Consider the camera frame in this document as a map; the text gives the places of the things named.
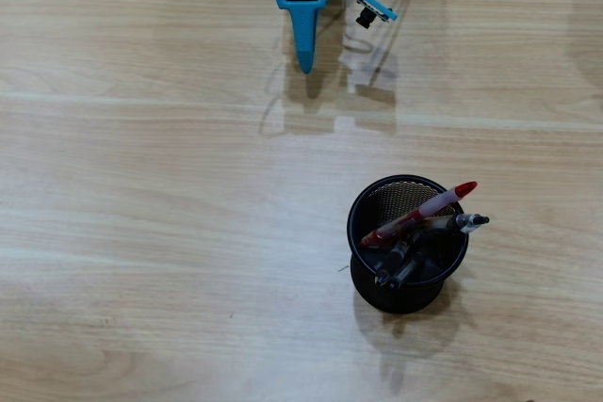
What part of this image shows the clear gel pen black cap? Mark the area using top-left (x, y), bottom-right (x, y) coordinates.
top-left (386, 244), bottom-right (428, 291)

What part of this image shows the black pen with barcode label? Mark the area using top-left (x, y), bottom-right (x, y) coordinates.
top-left (374, 239), bottom-right (410, 286)

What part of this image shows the clear retractable pen grey grip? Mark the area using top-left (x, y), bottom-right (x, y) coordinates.
top-left (414, 213), bottom-right (491, 236)

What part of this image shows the red retractable pen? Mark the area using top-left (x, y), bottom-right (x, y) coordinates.
top-left (358, 181), bottom-right (479, 250)

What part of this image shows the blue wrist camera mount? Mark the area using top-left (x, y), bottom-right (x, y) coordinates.
top-left (332, 0), bottom-right (399, 30)

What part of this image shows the black mesh pen holder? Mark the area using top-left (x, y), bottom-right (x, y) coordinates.
top-left (346, 174), bottom-right (471, 315)

